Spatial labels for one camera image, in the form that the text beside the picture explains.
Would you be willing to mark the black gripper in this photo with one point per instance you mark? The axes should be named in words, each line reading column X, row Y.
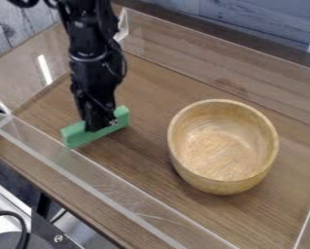
column 96, row 76

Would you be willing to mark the green rectangular block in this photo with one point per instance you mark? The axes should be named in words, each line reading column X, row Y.
column 77, row 136

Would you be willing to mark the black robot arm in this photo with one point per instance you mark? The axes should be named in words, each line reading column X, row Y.
column 90, row 24

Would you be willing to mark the brown wooden bowl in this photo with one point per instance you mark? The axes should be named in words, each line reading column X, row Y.
column 223, row 145

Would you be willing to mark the black table leg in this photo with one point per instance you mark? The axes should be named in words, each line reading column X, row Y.
column 44, row 206

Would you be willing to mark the clear acrylic corner bracket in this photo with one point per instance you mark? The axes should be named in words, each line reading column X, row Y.
column 123, row 26

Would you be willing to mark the black metal base plate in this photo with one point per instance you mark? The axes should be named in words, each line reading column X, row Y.
column 46, row 236

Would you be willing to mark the clear acrylic enclosure walls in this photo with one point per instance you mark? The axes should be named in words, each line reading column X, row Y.
column 117, row 183

